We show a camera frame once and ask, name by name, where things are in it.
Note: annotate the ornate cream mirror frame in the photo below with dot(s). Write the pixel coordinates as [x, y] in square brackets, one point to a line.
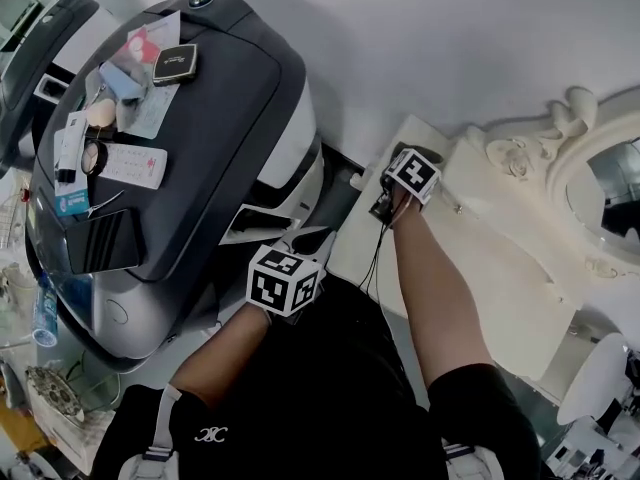
[560, 168]

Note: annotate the red white packet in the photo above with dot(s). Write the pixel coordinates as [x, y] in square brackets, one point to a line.
[142, 45]

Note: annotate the person's black shirt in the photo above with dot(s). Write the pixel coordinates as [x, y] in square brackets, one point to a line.
[310, 398]

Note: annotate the white remote control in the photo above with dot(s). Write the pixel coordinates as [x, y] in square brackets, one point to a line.
[135, 164]

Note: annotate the clear blue label bottle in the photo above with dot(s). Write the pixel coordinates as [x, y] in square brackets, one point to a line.
[46, 313]

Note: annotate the person's right forearm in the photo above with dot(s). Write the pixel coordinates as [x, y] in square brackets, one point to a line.
[440, 308]

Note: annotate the black machine housing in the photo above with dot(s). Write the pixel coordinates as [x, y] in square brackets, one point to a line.
[45, 58]

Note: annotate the white cosmetic tube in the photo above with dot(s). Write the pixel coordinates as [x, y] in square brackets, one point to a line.
[70, 143]

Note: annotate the cream white tabletop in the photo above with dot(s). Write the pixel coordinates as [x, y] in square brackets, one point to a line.
[505, 273]

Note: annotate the round black makeup compact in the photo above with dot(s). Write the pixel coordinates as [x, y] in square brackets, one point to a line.
[94, 157]

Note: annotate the thin metal tweezers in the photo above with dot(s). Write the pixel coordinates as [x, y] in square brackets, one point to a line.
[107, 202]

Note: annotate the round patterned dish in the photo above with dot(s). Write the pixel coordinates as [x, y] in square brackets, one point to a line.
[54, 393]

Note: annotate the beige makeup sponge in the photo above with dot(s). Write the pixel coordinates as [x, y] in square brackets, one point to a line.
[101, 113]

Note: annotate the dark grey white appliance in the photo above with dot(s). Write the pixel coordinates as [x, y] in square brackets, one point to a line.
[215, 133]

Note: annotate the pale printed paper sheet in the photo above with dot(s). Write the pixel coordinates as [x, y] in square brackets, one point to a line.
[155, 113]

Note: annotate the blue card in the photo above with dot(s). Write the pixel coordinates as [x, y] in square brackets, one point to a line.
[71, 204]

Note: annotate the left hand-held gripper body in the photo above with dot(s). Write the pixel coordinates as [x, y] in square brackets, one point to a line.
[280, 280]

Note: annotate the black smartphone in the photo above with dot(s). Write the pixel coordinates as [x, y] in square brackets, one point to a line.
[102, 242]

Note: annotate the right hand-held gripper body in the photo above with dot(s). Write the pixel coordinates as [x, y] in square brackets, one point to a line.
[415, 173]

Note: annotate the black square compact case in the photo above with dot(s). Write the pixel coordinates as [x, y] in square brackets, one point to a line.
[174, 64]

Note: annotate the person's left forearm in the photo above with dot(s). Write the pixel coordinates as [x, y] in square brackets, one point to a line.
[225, 353]

